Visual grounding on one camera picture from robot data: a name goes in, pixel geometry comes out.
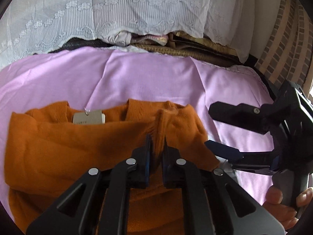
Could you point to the pink bed sheet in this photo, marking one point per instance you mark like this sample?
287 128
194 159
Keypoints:
90 79

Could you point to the woven straw mat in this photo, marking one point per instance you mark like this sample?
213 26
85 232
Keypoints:
202 49

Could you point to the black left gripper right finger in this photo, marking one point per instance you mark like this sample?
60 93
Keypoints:
213 203

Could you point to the person's right hand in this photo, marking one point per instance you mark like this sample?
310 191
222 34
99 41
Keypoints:
286 215

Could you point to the pile of folded clothes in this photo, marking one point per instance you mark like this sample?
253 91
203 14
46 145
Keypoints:
137 39

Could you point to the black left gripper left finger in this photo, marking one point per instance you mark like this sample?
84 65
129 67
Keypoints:
97 203

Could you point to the beige paper clothing tag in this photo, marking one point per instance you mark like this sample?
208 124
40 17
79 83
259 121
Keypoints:
96 117

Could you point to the white lace cover cloth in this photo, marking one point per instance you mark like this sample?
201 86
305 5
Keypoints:
41 26

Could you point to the orange knitted cat cardigan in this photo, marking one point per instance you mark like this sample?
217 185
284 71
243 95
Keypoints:
46 153

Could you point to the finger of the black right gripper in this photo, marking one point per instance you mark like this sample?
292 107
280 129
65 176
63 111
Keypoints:
243 116
254 162

